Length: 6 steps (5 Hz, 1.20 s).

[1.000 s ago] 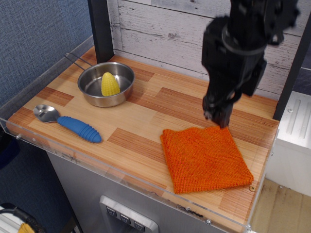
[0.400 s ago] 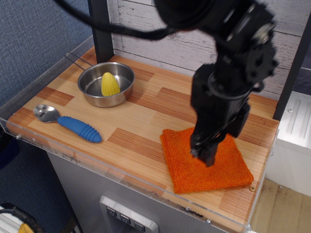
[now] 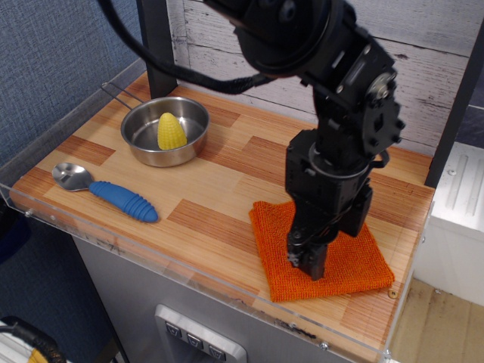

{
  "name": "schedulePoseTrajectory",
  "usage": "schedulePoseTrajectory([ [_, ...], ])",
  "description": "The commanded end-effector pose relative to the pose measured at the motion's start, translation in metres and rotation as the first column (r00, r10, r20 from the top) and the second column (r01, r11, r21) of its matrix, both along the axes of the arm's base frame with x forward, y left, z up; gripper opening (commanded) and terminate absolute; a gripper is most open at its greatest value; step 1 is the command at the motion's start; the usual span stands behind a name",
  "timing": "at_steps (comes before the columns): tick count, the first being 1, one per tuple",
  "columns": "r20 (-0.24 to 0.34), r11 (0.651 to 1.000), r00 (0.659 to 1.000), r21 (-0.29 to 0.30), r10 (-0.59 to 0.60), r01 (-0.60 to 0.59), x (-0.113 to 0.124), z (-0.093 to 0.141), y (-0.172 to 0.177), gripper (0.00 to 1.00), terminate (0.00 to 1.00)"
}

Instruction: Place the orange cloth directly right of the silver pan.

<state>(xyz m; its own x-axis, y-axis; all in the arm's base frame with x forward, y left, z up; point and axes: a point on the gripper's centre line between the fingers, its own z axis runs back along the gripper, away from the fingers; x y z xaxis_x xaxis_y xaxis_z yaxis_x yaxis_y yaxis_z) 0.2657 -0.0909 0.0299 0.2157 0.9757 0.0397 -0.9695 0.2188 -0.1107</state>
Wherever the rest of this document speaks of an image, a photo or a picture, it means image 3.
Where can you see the dark left frame post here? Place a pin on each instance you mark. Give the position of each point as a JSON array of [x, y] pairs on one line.
[[156, 36]]

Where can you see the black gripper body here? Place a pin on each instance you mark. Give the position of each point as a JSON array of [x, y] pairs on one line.
[[322, 194]]

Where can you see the yellow object bottom left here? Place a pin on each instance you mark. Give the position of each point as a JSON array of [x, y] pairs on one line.
[[36, 357]]

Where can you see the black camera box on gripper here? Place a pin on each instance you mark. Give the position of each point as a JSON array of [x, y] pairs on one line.
[[352, 222]]

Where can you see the silver dispenser button panel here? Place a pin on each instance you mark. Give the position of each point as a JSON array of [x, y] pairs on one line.
[[198, 336]]

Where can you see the white aluminium rail block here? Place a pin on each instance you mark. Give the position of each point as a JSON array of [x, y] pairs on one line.
[[459, 194]]

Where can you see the orange cloth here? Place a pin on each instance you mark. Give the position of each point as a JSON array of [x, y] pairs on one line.
[[353, 264]]

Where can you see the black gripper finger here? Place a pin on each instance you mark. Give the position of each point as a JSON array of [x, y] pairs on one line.
[[296, 255], [313, 261]]

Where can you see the blue handled metal spoon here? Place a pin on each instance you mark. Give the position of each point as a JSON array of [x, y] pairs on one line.
[[72, 177]]

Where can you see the yellow toy corn cob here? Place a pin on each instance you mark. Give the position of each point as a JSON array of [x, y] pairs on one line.
[[170, 134]]

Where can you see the dark right frame post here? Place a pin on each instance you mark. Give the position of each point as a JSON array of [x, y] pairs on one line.
[[458, 110]]

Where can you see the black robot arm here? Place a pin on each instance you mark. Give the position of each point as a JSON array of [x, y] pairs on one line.
[[353, 83]]

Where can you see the dark frame post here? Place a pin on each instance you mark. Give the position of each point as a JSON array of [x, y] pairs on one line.
[[458, 110], [156, 36]]

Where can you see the stainless steel pan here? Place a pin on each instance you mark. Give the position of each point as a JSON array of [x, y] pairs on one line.
[[139, 130]]

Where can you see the grey toy fridge cabinet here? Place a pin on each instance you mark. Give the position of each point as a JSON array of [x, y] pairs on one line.
[[131, 292]]

